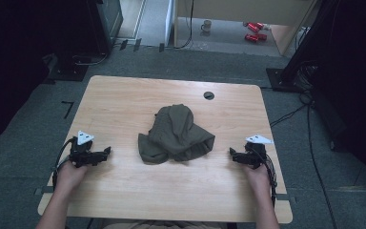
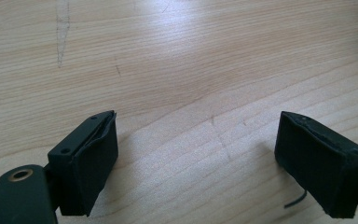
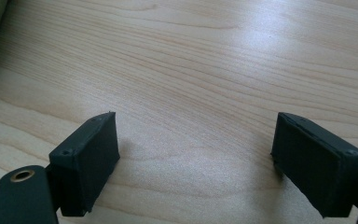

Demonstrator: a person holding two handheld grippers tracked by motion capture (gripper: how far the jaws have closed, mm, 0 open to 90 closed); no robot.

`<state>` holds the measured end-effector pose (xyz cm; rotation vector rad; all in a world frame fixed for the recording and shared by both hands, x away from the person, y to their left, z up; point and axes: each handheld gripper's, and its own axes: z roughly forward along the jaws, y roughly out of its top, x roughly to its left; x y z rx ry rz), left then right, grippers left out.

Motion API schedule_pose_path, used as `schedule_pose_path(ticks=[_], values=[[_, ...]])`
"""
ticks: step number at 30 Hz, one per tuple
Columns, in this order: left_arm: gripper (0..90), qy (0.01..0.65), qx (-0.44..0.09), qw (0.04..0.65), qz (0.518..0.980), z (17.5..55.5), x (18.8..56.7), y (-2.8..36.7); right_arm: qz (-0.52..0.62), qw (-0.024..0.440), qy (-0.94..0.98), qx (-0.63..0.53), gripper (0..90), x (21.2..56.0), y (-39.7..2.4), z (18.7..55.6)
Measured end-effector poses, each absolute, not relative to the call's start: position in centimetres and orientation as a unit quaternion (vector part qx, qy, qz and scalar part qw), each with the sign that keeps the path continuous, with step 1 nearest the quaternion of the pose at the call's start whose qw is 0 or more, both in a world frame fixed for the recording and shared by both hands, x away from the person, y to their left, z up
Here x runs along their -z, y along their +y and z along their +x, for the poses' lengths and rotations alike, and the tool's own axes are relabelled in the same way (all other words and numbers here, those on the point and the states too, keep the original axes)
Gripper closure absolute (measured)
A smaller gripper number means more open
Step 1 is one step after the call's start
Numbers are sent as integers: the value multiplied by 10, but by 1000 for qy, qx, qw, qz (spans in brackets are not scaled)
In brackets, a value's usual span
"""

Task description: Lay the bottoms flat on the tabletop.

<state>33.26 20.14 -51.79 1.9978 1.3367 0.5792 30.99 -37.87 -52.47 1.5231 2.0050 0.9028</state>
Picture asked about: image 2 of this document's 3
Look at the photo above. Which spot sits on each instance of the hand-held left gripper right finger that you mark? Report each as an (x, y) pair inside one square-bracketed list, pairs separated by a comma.
[(317, 168)]

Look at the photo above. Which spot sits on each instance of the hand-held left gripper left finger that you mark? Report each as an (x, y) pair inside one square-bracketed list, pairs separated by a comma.
[(90, 168)]

